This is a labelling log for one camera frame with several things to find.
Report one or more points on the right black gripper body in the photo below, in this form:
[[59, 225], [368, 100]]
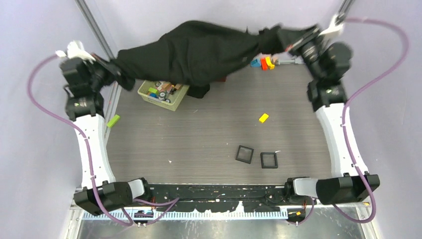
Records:
[[305, 46]]

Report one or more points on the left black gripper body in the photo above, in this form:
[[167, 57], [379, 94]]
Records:
[[100, 77]]

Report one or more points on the black garment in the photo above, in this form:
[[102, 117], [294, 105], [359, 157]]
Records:
[[196, 53]]

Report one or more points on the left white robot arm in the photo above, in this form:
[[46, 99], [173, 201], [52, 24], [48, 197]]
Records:
[[101, 193]]

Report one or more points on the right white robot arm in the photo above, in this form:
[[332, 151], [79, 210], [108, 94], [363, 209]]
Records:
[[350, 180]]

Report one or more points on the lime green block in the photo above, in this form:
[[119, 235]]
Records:
[[113, 121]]

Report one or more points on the yellow curved block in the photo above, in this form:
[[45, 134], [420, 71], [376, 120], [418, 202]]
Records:
[[269, 63]]

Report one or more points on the red orange block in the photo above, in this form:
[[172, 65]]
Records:
[[264, 66]]

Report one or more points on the light blue toy block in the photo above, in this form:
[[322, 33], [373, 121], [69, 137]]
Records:
[[255, 63]]

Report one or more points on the light green plastic basket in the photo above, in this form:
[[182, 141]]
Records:
[[163, 94]]

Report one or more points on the yellow block on table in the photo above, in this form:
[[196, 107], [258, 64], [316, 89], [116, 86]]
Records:
[[263, 118]]

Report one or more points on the right black square frame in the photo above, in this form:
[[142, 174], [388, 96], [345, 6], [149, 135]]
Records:
[[269, 160]]

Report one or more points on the black square frame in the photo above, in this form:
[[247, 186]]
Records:
[[244, 154], [269, 160]]

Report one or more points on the left black square frame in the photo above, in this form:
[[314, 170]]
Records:
[[244, 154]]

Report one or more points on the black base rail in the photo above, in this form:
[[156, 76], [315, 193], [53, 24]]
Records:
[[219, 198]]

